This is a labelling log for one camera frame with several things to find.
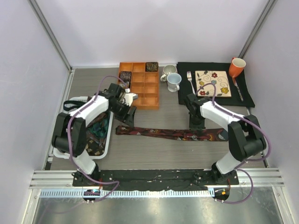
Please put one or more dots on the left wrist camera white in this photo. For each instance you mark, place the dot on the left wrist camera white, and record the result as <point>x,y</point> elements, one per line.
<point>128,97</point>

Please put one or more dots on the dark red patterned tie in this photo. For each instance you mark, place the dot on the dark red patterned tie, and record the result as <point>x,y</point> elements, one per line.
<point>218,134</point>

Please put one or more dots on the white plastic basket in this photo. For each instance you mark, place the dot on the white plastic basket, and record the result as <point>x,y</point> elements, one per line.
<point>76,102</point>

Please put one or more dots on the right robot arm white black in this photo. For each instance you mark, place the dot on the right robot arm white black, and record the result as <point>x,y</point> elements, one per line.
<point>245,138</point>

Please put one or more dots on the orange mug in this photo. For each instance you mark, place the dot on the orange mug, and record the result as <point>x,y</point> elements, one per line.
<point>236,67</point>

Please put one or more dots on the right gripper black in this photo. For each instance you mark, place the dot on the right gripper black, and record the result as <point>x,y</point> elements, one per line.
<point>199,128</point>

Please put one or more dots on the patterned handle knife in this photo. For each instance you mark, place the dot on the patterned handle knife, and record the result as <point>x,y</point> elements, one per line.
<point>238,89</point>

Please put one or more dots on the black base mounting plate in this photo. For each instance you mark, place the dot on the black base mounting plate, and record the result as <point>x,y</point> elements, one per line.
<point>156,179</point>

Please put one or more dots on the rolled purple patterned tie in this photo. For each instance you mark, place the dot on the rolled purple patterned tie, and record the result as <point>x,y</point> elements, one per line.
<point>125,76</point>

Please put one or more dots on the rolled dark tie top right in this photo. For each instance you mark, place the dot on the rolled dark tie top right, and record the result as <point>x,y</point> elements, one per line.
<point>151,67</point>

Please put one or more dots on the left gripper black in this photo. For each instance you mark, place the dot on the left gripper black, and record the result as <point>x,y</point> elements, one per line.
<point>127,119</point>

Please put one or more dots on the floral square plate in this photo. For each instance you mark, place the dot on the floral square plate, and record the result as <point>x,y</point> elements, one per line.
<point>208,82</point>

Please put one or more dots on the grey ribbed mug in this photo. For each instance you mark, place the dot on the grey ribbed mug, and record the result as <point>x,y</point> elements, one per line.
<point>168,69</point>

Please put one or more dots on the pile of patterned ties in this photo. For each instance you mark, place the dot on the pile of patterned ties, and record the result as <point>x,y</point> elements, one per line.
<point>96,133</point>

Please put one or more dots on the orange compartment tray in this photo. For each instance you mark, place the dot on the orange compartment tray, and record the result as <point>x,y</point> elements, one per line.
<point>144,84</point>

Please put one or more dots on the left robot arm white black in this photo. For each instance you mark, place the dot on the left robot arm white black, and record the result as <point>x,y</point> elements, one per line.
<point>69,136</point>

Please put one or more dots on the pale blue mug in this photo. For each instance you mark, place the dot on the pale blue mug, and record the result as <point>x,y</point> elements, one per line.
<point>173,82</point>

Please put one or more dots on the silver fork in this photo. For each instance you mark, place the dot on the silver fork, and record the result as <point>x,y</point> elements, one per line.
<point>189,78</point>

